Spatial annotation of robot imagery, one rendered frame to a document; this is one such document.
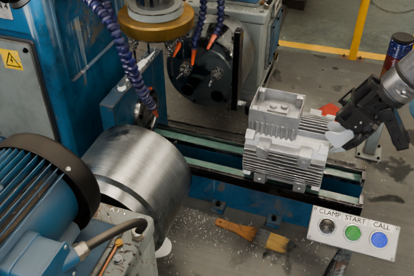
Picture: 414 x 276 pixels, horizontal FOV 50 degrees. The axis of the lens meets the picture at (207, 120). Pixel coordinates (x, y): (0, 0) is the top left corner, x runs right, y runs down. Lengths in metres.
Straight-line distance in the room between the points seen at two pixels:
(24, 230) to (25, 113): 0.63
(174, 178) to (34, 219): 0.39
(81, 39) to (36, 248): 0.67
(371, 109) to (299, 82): 0.85
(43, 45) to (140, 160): 0.34
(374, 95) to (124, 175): 0.53
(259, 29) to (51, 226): 1.04
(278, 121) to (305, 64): 0.89
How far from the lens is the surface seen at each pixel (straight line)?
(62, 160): 0.67
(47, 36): 1.05
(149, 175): 0.92
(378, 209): 1.38
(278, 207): 1.25
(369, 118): 0.98
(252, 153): 1.11
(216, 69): 1.34
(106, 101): 1.12
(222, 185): 1.24
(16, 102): 1.23
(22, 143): 0.69
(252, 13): 1.50
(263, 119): 1.08
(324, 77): 1.88
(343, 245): 0.95
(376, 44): 3.96
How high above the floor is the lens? 1.79
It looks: 39 degrees down
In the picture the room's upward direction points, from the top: straight up
